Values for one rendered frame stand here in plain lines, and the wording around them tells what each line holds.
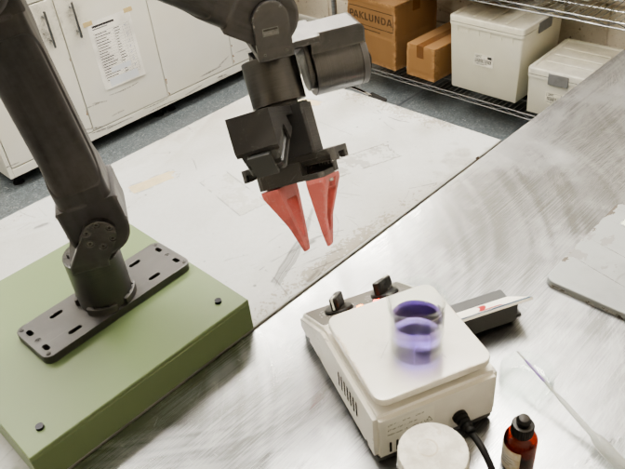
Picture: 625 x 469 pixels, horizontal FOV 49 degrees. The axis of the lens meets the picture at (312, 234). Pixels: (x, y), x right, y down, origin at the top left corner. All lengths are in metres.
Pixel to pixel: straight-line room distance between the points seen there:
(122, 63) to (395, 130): 2.15
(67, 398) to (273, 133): 0.34
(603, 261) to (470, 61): 2.17
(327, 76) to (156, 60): 2.60
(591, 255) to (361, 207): 0.32
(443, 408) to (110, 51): 2.66
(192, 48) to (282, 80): 2.70
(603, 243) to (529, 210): 0.12
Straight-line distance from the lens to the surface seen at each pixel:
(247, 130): 0.62
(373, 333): 0.67
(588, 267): 0.89
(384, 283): 0.76
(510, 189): 1.03
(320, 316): 0.75
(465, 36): 2.97
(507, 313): 0.80
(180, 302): 0.80
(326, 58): 0.71
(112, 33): 3.13
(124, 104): 3.24
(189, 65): 3.40
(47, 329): 0.82
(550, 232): 0.95
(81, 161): 0.70
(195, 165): 1.14
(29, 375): 0.79
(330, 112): 1.25
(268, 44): 0.67
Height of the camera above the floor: 1.47
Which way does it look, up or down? 37 degrees down
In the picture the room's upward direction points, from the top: 6 degrees counter-clockwise
